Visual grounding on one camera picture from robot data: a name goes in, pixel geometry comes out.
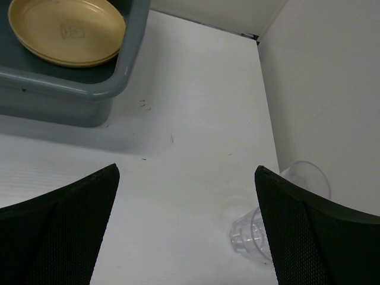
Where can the grey plastic bin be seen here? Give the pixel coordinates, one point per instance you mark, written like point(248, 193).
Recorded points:
point(32, 88)

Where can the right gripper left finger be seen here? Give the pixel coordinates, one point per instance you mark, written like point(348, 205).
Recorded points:
point(55, 238)

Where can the clear plastic cup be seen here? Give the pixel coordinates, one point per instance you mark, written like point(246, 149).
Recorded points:
point(248, 236)

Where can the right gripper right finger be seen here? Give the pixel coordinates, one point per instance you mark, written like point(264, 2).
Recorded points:
point(313, 240)

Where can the tan plate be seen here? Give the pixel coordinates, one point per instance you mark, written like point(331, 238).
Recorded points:
point(84, 30)
point(74, 63)

